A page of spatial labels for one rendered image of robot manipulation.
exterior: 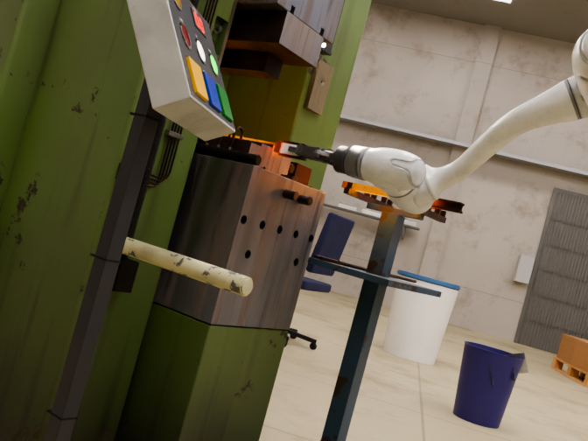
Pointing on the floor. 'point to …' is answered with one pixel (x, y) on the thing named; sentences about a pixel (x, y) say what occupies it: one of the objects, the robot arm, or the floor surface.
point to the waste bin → (486, 383)
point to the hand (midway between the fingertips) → (292, 150)
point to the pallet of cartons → (572, 358)
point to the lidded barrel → (419, 319)
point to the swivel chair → (332, 242)
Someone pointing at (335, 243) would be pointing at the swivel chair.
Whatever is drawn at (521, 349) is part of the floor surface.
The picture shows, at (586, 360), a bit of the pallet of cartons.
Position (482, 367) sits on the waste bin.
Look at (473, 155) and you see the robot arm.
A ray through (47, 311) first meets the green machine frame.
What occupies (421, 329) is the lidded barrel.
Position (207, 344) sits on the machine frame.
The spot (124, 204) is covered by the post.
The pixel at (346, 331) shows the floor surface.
